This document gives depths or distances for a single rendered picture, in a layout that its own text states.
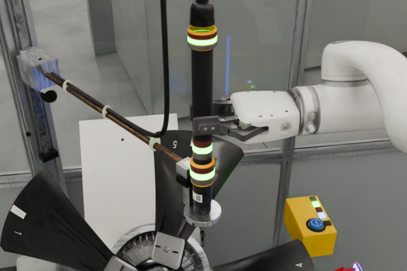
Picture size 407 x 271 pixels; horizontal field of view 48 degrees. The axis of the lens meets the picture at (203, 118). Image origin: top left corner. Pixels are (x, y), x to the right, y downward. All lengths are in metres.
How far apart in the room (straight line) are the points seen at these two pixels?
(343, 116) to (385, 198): 1.34
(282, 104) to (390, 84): 0.17
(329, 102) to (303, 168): 1.07
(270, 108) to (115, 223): 0.62
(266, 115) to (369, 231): 1.53
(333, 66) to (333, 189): 1.21
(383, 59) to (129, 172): 0.74
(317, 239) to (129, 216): 0.52
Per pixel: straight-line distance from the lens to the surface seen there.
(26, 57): 1.27
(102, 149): 1.24
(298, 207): 1.41
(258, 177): 1.79
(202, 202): 0.84
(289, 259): 1.11
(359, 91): 0.79
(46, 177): 0.97
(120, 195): 1.23
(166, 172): 1.04
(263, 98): 0.77
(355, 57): 0.74
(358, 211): 2.09
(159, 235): 1.04
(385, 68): 0.71
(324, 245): 1.38
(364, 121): 0.81
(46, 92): 1.27
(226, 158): 0.97
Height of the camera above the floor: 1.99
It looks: 31 degrees down
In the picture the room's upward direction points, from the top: straight up
